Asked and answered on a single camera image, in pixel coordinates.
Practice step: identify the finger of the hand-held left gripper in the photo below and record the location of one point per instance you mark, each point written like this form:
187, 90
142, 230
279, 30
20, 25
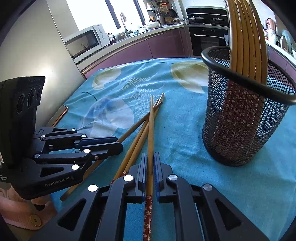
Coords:
108, 150
101, 140

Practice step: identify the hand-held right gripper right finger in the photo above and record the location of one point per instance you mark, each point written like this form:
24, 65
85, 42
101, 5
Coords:
159, 180

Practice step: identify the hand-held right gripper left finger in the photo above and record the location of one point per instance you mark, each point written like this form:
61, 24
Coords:
141, 180

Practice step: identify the red-tipped bamboo chopstick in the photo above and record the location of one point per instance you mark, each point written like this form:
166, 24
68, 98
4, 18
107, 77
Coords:
130, 150
150, 139
134, 128
138, 150

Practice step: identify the black mesh holder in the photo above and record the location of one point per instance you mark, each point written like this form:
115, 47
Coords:
231, 129

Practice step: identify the bundle of bamboo chopsticks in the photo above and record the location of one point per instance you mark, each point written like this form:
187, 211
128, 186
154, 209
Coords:
242, 46

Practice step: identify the smartphone with copper edge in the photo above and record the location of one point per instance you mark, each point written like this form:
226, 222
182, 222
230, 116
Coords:
60, 114

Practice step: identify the blue floral tablecloth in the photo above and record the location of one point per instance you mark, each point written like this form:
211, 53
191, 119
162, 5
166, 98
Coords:
185, 139

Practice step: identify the grey refrigerator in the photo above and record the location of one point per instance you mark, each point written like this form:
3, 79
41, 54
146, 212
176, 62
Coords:
34, 46

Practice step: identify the long purple base cabinets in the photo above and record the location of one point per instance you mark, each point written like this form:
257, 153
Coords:
138, 51

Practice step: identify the white microwave oven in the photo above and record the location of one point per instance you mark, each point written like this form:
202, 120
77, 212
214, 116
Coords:
85, 40

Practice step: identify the chrome sink faucet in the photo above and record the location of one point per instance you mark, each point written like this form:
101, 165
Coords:
124, 23

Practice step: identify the white casserole pot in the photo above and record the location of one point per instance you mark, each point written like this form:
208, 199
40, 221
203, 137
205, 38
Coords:
152, 25

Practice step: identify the kitchen window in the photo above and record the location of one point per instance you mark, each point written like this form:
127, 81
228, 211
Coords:
92, 11

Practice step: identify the woven bamboo basket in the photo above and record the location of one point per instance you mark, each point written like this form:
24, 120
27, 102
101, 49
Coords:
170, 19

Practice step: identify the black built-in oven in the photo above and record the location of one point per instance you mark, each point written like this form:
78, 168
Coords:
208, 41

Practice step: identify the hanging black pan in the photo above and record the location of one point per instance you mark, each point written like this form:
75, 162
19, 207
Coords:
172, 12

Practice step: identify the black lidded pot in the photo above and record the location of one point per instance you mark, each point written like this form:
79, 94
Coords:
196, 17
217, 19

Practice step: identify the black built-in stove hood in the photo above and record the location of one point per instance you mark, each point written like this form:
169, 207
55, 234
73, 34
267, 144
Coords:
208, 11

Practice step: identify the purple peninsula cabinets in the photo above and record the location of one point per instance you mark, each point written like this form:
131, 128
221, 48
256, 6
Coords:
276, 55

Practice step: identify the pink kettle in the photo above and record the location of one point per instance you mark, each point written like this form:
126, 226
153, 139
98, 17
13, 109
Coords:
271, 24

